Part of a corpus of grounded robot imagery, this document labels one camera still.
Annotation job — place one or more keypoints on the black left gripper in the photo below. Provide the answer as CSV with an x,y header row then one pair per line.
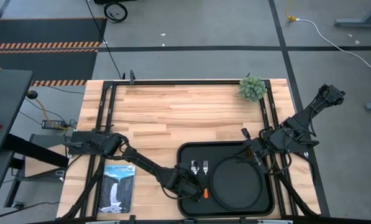
x,y
182,182

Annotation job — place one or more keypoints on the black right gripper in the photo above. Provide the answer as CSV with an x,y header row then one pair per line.
x,y
259,146

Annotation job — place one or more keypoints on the black round plate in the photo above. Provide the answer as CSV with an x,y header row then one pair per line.
x,y
235,185

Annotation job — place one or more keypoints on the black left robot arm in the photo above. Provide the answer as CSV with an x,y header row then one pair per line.
x,y
141,160

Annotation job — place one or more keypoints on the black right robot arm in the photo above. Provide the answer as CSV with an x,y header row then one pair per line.
x,y
303,119

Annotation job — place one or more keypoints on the black rectangular tray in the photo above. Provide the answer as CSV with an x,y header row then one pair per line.
x,y
185,152

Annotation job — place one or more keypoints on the green artificial plant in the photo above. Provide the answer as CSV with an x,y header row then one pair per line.
x,y
252,89

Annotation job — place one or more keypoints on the Yellowstone waterfall book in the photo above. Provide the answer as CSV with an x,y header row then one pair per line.
x,y
117,189

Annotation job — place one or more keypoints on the black power adapter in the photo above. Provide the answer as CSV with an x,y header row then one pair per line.
x,y
52,124

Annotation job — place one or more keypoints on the grey metal table leg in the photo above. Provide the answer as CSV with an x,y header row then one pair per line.
x,y
359,22

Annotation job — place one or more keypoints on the black round knob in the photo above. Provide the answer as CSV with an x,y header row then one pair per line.
x,y
32,94

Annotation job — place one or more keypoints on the dark grey side desk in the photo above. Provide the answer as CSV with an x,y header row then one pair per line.
x,y
5,102

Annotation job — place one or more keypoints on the black hazard-striped floor mat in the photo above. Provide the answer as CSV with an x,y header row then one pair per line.
x,y
48,31

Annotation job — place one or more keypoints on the black metal table frame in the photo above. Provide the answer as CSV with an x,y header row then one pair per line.
x,y
172,82

